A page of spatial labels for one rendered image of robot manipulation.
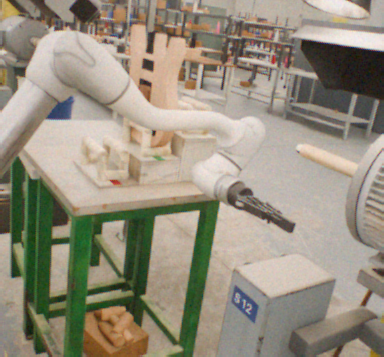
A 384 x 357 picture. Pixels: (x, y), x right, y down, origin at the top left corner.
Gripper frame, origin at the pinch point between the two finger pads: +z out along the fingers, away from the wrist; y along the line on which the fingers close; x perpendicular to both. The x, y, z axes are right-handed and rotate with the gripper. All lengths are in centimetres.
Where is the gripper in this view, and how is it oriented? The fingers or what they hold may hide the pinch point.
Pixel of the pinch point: (283, 222)
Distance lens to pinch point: 125.2
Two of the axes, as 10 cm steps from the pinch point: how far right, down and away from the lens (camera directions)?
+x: 2.7, -9.3, -2.4
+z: 5.4, 3.5, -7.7
